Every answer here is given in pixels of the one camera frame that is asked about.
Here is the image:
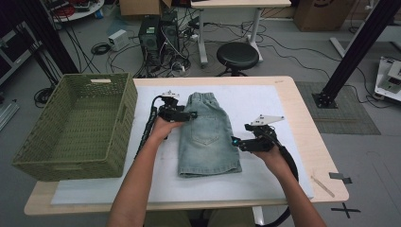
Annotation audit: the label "thin wooden stick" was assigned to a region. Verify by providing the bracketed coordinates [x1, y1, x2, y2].
[310, 175, 336, 199]

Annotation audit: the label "black tape strip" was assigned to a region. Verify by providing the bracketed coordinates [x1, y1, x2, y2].
[328, 171, 353, 184]

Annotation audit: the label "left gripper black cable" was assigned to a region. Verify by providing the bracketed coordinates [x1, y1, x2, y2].
[134, 95, 165, 160]

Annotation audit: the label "light wooden table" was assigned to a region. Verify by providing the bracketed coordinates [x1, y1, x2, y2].
[24, 75, 350, 227]

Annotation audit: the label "grey floor mat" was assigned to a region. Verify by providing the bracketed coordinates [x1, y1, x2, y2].
[296, 80, 382, 136]

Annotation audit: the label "light blue denim shorts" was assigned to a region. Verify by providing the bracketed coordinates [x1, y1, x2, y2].
[177, 92, 243, 179]

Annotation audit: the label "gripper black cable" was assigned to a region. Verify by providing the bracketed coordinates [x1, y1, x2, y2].
[254, 131, 300, 227]
[134, 95, 165, 160]

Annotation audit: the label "large cardboard box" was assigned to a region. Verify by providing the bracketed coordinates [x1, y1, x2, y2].
[293, 0, 357, 32]

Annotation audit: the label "white metal device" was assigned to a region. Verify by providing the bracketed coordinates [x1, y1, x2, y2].
[374, 56, 401, 102]

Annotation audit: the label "person's right hand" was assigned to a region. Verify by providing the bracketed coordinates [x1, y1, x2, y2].
[252, 145, 292, 178]

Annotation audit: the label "green woven basket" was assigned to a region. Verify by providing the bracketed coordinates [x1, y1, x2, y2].
[11, 73, 139, 183]

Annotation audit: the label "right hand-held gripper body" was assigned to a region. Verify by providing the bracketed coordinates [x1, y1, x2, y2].
[240, 113, 286, 153]

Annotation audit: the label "open cardboard box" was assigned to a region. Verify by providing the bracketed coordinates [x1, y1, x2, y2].
[118, 0, 173, 17]

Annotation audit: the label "round white table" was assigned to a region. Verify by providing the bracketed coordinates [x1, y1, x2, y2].
[44, 0, 105, 23]

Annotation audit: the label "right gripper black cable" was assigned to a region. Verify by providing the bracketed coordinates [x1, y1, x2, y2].
[254, 131, 300, 227]

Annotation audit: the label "small coiled black cable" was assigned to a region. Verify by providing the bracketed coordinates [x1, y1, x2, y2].
[90, 42, 112, 56]

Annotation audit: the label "white desk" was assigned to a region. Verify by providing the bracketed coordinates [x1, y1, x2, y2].
[190, 0, 292, 65]

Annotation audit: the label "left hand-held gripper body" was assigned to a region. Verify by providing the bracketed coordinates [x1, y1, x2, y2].
[157, 90, 190, 123]

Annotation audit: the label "grey equipment rack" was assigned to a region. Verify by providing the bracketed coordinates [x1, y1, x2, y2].
[0, 29, 42, 86]

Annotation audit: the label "white foam mat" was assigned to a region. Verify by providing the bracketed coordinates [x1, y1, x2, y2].
[50, 84, 315, 206]

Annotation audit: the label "black tape cross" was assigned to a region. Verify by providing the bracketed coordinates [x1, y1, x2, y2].
[330, 202, 361, 219]

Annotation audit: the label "large coiled black cable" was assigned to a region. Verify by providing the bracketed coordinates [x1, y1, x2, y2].
[33, 86, 57, 108]

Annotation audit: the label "black aluminium frame post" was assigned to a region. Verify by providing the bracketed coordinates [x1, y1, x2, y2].
[312, 0, 401, 109]
[13, 0, 79, 75]

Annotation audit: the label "white desk frame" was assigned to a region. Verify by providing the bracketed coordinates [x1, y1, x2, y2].
[329, 23, 401, 60]

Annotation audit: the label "black computer tower green label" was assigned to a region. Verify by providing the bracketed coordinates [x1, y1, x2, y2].
[138, 14, 162, 69]

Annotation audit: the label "black round stool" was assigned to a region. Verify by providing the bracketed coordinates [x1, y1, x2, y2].
[216, 42, 260, 78]

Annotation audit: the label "person's left hand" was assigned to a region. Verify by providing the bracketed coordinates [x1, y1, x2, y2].
[150, 117, 185, 146]

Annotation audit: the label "tangle of black cables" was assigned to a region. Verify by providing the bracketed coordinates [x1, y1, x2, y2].
[107, 12, 202, 79]

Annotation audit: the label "person's khaki trousers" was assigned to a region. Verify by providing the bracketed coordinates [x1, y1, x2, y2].
[145, 209, 255, 227]

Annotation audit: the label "aluminium profile bars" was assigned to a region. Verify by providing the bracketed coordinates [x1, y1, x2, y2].
[0, 102, 20, 131]

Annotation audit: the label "small white box device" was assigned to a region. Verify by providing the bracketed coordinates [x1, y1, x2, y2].
[108, 28, 131, 52]

